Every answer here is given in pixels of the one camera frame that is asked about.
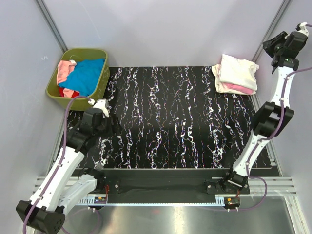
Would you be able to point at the white slotted cable duct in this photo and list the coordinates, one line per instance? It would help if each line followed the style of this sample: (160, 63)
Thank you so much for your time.
(93, 201)

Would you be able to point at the salmon pink t shirt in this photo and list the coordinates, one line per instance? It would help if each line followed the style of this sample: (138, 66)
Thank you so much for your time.
(65, 67)

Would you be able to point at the red t shirt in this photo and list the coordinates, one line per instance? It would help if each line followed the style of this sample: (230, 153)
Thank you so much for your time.
(67, 93)

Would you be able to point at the folded pink t shirt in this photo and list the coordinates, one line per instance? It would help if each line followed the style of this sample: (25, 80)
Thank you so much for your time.
(238, 89)

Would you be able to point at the aluminium frame rail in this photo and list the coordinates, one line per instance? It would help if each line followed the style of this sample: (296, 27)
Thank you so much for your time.
(273, 186)

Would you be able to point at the folded cream t shirt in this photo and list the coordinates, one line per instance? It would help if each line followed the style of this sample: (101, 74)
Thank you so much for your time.
(218, 84)

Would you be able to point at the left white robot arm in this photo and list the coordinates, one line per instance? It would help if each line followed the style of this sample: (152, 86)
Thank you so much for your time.
(47, 208)

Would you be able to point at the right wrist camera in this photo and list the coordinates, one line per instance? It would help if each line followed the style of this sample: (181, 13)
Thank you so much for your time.
(302, 28)

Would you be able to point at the white printed t shirt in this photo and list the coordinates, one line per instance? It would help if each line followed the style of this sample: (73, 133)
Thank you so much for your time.
(239, 72)

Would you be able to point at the olive green plastic bin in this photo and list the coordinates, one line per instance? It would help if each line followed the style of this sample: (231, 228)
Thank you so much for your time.
(78, 55)

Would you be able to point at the black marble pattern mat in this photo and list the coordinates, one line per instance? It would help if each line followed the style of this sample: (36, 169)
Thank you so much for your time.
(171, 118)

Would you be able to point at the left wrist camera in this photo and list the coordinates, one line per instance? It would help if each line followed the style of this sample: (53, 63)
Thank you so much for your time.
(101, 104)

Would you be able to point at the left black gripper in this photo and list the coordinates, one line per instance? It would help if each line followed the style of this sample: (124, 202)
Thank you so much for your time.
(116, 129)

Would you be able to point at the blue t shirt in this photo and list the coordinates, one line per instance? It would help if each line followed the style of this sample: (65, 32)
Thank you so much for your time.
(84, 77)

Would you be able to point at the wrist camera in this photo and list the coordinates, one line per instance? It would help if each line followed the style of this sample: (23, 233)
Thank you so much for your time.
(101, 104)
(302, 28)

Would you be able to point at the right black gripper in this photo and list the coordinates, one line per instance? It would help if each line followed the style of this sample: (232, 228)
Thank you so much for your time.
(267, 45)

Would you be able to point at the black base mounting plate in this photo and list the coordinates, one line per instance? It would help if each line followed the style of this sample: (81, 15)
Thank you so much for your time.
(195, 192)

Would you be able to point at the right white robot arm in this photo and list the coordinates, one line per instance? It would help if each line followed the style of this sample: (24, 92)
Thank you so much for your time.
(274, 114)

